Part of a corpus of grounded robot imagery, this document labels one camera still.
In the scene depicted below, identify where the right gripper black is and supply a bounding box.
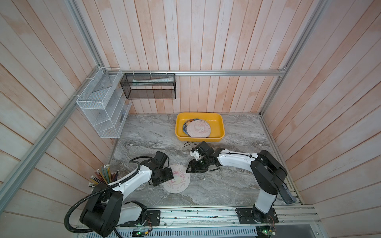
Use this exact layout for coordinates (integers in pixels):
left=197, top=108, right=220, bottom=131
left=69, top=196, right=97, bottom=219
left=185, top=157, right=210, bottom=173

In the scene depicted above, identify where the white pink bow coaster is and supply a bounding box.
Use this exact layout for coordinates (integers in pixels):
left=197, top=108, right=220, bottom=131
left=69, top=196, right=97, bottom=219
left=162, top=164, right=191, bottom=193

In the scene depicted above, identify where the pink kitty coaster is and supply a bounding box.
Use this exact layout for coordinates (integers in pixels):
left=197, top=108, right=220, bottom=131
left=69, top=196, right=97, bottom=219
left=186, top=120, right=211, bottom=138

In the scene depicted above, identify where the yellow plastic storage box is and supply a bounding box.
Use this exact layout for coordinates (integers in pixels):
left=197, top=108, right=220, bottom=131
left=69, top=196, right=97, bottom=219
left=175, top=113, right=225, bottom=142

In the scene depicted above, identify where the blue bears cartoon coaster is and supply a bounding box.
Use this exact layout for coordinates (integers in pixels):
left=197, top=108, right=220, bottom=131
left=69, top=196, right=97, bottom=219
left=182, top=119, right=200, bottom=136

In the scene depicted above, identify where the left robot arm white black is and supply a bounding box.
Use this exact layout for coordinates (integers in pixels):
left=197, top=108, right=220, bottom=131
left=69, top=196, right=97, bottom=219
left=64, top=165, right=174, bottom=238

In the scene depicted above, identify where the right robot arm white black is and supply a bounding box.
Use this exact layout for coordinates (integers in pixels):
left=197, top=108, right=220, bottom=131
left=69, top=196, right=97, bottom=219
left=186, top=146, right=296, bottom=223

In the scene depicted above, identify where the colored pencils bundle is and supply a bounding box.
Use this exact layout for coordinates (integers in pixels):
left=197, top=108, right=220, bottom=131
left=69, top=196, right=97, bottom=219
left=88, top=164, right=119, bottom=188

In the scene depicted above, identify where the grey rectangular device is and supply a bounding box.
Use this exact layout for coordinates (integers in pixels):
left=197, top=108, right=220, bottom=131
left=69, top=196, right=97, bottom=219
left=278, top=183, right=297, bottom=205

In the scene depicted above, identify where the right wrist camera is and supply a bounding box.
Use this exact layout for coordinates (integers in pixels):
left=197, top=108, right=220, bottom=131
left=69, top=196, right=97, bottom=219
left=190, top=141, right=214, bottom=161

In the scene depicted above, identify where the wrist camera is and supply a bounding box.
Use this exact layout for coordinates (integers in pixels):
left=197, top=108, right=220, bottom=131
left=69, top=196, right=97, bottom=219
left=190, top=141, right=214, bottom=161
left=151, top=151, right=169, bottom=169

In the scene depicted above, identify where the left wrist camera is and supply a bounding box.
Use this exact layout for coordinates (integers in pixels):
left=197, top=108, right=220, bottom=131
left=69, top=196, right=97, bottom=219
left=151, top=151, right=169, bottom=169

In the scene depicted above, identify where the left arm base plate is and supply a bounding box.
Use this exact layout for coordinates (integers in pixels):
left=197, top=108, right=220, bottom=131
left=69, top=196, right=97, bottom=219
left=119, top=210, right=161, bottom=228

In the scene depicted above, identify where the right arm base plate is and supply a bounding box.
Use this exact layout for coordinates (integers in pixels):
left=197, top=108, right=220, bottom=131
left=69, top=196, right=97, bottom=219
left=235, top=207, right=279, bottom=224

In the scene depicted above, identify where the white wire mesh shelf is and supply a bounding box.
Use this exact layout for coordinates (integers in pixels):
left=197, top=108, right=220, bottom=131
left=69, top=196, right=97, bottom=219
left=76, top=67, right=132, bottom=139

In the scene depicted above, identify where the black wire mesh basket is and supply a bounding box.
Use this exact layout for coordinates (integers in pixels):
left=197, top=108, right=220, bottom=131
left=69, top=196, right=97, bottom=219
left=120, top=72, right=177, bottom=100

